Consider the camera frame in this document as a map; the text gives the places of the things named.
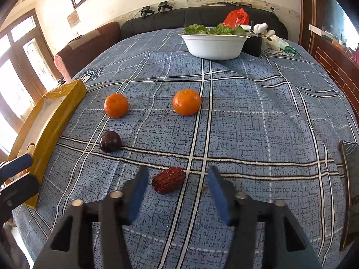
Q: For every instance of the yellow cardboard box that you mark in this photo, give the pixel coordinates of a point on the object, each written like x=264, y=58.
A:
x=53, y=123

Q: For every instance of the blue plaid blanket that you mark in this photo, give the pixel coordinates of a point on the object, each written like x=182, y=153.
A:
x=252, y=117

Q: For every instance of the dark flat panel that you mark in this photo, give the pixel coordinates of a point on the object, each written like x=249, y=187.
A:
x=352, y=187

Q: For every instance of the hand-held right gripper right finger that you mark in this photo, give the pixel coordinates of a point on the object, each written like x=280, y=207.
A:
x=220, y=196

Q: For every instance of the dark purple plum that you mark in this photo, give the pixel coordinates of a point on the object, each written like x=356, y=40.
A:
x=110, y=141

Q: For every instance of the green lettuce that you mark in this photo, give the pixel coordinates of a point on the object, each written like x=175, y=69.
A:
x=196, y=29

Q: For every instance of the white plastic basin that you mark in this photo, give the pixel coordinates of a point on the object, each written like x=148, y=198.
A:
x=214, y=46

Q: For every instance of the wooden side cabinet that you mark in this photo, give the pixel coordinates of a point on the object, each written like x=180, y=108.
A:
x=339, y=67

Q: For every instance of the white plush toy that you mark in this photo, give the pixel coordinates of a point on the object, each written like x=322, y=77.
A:
x=276, y=42

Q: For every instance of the wooden glass door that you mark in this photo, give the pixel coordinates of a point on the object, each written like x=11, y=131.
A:
x=19, y=75

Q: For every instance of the small black box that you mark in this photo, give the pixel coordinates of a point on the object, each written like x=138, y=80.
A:
x=252, y=46

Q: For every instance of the orange mandarin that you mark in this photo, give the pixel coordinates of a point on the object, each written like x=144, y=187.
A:
x=187, y=102
x=116, y=105

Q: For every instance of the brown armchair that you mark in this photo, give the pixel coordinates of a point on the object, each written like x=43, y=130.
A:
x=84, y=50

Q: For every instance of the red dried jujube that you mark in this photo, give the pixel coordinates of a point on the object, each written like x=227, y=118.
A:
x=168, y=180

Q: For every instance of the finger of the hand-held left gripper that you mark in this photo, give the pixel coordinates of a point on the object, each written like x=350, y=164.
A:
x=19, y=189
x=16, y=164

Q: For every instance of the black leather sofa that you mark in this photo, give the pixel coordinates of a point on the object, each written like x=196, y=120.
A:
x=174, y=19

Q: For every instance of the black clamp device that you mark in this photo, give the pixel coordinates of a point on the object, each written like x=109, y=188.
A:
x=145, y=11
x=165, y=6

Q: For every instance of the small wall plaque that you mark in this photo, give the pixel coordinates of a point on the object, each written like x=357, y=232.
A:
x=73, y=19

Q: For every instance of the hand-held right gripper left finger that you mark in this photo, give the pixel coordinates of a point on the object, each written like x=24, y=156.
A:
x=137, y=196

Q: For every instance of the red plastic bag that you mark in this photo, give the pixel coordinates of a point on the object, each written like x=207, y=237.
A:
x=237, y=16

